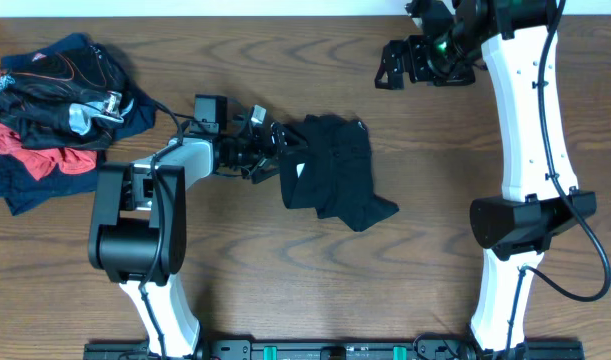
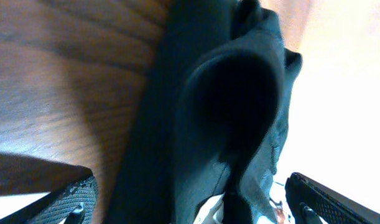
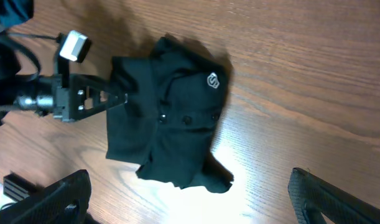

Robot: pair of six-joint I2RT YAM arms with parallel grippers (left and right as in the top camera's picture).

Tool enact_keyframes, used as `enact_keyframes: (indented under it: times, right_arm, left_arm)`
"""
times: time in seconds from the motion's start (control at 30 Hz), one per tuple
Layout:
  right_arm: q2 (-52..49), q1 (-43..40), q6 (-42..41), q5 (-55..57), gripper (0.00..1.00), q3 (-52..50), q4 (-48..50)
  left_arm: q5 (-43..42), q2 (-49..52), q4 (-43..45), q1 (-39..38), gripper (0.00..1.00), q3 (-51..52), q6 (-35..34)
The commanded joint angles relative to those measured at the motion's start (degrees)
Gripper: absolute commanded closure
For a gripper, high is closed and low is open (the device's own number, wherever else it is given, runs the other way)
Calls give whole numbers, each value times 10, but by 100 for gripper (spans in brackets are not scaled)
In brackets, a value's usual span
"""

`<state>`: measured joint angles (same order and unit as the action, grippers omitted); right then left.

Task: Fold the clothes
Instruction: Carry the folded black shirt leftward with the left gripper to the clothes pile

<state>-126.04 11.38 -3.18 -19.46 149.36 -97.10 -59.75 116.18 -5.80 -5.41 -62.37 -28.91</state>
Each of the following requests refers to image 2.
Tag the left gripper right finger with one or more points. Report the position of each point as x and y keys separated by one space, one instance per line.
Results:
x=311 y=202

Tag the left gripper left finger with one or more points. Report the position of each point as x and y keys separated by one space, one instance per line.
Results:
x=74 y=203

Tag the black polo shirt with logo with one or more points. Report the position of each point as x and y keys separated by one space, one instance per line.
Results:
x=213 y=119

